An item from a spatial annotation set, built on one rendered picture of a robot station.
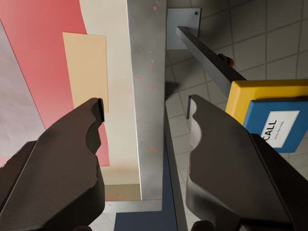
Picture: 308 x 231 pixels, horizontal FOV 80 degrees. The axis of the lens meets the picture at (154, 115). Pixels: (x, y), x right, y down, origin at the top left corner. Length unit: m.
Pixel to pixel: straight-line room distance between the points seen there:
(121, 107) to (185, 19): 0.98
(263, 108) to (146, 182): 0.21
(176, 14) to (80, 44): 0.98
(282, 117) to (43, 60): 0.33
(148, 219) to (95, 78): 0.43
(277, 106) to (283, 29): 1.16
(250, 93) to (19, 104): 0.32
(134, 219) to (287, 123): 0.45
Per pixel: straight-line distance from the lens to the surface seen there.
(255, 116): 0.30
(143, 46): 0.20
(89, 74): 0.26
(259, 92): 0.30
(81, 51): 0.25
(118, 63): 0.24
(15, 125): 0.35
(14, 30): 0.28
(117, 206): 0.38
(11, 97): 0.32
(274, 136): 0.34
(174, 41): 1.21
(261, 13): 1.36
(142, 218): 0.59
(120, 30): 0.23
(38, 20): 0.26
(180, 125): 1.49
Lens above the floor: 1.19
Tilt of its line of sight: 57 degrees down
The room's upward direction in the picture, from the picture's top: 176 degrees clockwise
